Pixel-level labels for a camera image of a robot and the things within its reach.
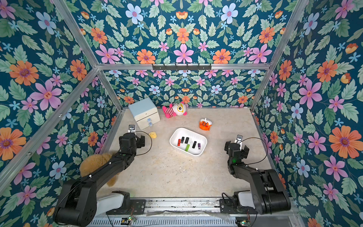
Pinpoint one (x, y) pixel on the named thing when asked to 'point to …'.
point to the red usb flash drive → (178, 143)
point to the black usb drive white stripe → (194, 144)
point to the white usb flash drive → (191, 142)
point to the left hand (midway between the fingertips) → (134, 134)
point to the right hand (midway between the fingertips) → (238, 142)
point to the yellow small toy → (153, 135)
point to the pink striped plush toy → (178, 108)
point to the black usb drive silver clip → (182, 139)
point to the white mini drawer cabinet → (145, 113)
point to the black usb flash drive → (186, 140)
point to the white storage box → (178, 133)
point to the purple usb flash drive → (199, 146)
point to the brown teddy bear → (92, 162)
